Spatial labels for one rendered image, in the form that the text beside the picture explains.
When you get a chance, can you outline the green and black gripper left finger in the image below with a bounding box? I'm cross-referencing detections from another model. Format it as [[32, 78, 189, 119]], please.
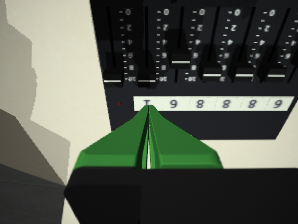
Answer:
[[72, 105, 149, 171]]

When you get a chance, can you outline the black lighting desk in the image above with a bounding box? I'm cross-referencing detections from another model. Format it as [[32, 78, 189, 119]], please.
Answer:
[[90, 0, 298, 140]]

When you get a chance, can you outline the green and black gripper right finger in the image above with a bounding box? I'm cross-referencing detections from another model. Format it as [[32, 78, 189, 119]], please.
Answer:
[[149, 105, 224, 169]]

